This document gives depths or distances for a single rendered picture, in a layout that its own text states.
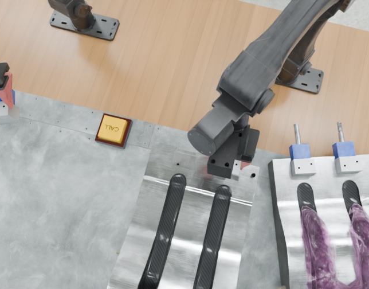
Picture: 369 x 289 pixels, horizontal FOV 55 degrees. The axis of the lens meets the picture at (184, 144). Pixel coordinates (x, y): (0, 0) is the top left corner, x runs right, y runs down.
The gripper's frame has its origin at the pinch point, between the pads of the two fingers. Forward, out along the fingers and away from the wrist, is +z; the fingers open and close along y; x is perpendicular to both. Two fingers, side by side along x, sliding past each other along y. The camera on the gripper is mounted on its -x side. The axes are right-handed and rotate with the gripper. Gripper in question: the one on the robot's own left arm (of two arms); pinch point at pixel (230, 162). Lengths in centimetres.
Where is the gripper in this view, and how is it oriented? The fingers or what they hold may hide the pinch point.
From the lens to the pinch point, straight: 79.3
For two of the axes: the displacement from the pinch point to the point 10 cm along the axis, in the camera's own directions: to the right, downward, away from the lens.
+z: 0.6, 6.0, 8.0
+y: 9.5, 2.1, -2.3
